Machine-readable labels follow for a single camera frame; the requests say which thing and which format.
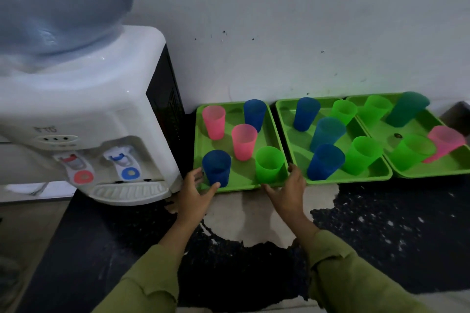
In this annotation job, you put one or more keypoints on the blue-grey water bottle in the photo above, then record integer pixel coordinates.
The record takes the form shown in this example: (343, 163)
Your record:
(55, 4)

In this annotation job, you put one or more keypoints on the light green plastic cup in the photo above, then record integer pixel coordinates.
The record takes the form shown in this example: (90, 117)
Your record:
(343, 111)
(270, 166)
(411, 153)
(361, 155)
(374, 109)

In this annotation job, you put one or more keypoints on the red dispenser tap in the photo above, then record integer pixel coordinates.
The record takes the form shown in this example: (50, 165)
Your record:
(79, 169)

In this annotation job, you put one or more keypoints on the person's left thumb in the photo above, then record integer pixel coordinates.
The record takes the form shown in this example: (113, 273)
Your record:
(212, 189)

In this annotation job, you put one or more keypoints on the dark green plastic cup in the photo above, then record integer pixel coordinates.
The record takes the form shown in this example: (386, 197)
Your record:
(405, 109)

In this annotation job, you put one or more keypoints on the person's right forearm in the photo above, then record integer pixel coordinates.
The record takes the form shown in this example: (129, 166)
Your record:
(341, 272)

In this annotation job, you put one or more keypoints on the white drip tray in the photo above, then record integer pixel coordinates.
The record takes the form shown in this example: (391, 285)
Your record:
(128, 192)

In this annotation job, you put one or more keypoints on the pink plastic cup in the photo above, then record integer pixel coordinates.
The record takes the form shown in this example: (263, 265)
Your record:
(244, 142)
(446, 142)
(214, 122)

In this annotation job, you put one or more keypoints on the person's left forearm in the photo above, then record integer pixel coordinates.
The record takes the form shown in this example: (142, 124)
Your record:
(154, 272)

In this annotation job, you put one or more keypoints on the person's left hand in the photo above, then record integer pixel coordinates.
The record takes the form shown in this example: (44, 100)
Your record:
(191, 202)

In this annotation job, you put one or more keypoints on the person's right hand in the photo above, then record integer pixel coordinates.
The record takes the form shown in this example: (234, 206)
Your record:
(290, 197)

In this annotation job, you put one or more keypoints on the teal blue plastic cup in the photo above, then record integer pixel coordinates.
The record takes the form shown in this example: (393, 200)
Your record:
(326, 133)

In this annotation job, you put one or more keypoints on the green plastic tray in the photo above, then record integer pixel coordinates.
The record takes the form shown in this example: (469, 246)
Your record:
(295, 147)
(240, 171)
(451, 164)

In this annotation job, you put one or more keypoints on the blue dispenser tap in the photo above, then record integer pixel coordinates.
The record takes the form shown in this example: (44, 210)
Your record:
(126, 166)

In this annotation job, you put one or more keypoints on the white water dispenser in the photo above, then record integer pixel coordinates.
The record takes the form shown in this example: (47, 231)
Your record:
(91, 103)

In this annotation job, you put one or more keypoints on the person's right thumb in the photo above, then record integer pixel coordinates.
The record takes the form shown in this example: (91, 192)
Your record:
(270, 191)

